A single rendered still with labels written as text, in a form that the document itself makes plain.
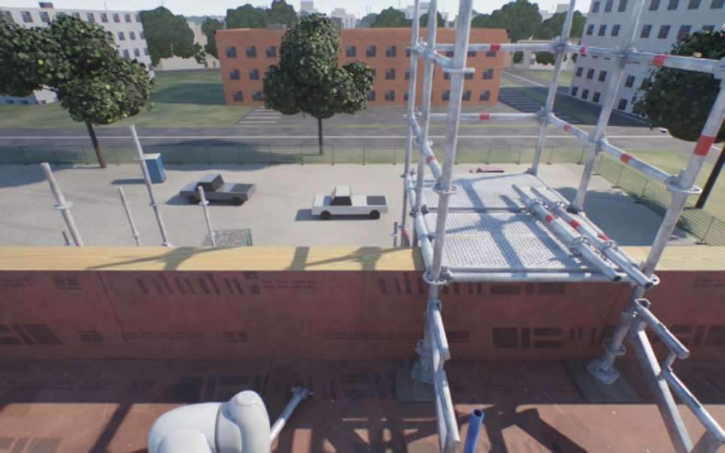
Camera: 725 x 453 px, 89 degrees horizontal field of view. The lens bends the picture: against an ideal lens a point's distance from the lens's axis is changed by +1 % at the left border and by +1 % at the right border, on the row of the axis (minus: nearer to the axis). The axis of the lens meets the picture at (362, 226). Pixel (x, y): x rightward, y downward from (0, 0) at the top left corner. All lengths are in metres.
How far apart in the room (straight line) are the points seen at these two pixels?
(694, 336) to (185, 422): 2.82
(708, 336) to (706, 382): 0.27
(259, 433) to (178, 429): 0.22
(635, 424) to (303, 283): 1.94
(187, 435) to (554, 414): 1.91
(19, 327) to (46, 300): 0.33
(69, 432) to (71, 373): 0.45
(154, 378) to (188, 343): 0.27
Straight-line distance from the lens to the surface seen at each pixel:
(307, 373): 2.48
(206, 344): 2.62
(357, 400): 2.34
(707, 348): 3.25
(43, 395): 3.01
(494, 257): 2.18
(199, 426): 1.24
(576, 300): 2.50
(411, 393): 2.37
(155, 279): 2.40
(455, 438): 1.78
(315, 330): 2.36
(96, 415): 2.73
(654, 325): 2.39
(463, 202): 2.77
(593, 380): 2.76
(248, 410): 1.20
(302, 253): 2.23
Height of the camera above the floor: 1.89
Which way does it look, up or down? 29 degrees down
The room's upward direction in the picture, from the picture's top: straight up
